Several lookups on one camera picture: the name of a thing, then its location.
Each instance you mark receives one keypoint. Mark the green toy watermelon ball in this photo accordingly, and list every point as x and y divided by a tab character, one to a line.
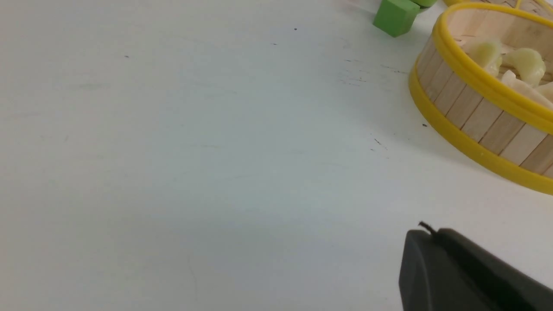
424	4

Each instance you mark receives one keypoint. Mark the bamboo steamer tray yellow rim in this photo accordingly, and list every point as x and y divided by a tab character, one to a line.
476	113

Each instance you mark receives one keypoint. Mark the woven steamer lid yellow rim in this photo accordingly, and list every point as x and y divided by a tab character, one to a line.
538	7

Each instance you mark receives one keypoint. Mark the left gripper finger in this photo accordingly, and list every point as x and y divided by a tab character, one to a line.
442	270

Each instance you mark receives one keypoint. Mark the green dumpling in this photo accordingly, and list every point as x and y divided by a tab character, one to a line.
486	53
528	63

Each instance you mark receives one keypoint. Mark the green foam cube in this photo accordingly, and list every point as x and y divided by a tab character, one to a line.
396	17

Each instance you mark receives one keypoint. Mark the white dumpling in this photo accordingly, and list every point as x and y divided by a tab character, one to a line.
510	80

